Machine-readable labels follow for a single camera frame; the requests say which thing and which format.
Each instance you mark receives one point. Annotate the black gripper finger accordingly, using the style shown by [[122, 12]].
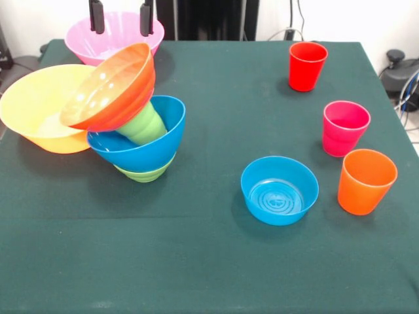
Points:
[[147, 18], [97, 16]]

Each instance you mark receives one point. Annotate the orange-red plastic bowl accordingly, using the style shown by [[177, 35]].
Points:
[[108, 91]]

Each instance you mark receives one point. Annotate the magenta plastic cup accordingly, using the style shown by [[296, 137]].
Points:
[[340, 140]]

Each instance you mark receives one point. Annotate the large yellow-orange plastic bowl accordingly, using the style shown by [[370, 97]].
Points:
[[32, 98]]

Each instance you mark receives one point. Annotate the red plastic cup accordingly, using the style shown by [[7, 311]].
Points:
[[306, 72]]

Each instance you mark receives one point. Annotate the large pink plastic bowl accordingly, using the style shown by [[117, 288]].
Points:
[[121, 32]]

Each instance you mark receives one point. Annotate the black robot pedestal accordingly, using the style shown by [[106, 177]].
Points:
[[203, 19]]

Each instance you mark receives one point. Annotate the orange plastic cup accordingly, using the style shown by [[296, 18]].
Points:
[[360, 196]]

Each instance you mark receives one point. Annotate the small green plastic bowl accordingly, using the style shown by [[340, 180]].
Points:
[[144, 175]]

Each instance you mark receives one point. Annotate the dark green tablecloth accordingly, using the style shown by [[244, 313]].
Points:
[[196, 261]]

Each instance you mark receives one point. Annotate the green plastic cup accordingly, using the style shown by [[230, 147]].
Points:
[[144, 126]]

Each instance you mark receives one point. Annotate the small ringed blue bowl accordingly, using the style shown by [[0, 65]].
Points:
[[278, 199]]

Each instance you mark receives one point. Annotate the large smooth blue bowl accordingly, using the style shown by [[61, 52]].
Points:
[[150, 153]]

